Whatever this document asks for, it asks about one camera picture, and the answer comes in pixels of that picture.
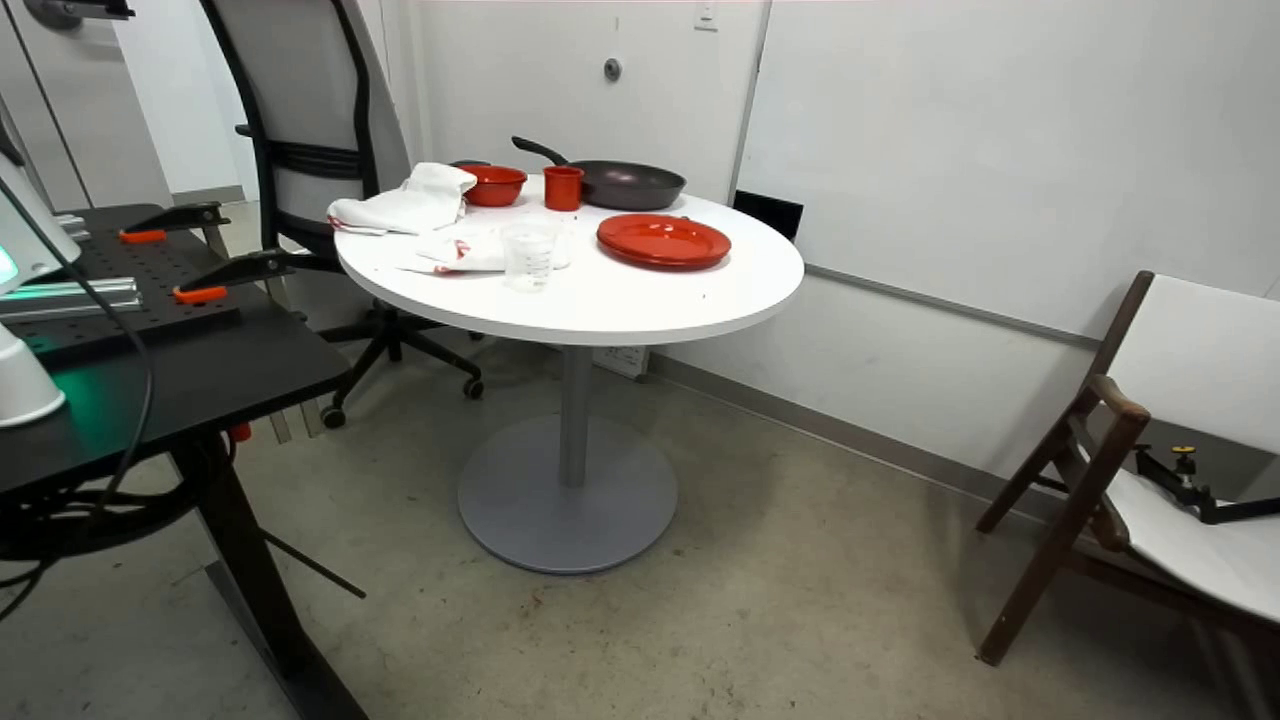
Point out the clear plastic measuring jar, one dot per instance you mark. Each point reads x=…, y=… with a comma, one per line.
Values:
x=529, y=257

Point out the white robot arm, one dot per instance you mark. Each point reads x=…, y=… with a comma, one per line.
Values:
x=33, y=251

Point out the red plate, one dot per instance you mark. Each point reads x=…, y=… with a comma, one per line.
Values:
x=660, y=242

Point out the white round table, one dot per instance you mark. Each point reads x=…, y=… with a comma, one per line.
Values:
x=575, y=492

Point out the dark frying pan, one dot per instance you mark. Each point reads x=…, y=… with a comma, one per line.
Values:
x=617, y=181

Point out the red cup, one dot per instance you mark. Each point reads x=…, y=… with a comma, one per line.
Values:
x=560, y=187

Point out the red bowl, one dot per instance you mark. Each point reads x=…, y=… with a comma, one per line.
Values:
x=498, y=187

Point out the white towel red stripes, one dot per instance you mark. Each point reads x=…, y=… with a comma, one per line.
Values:
x=430, y=209

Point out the orange black clamp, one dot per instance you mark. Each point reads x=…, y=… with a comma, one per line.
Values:
x=170, y=221
x=213, y=286

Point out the black office chair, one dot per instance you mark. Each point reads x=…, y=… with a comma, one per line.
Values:
x=316, y=119

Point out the black robot desk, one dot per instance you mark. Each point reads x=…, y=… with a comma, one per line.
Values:
x=144, y=443

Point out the wooden folding chair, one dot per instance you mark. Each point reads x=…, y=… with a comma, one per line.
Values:
x=1167, y=459

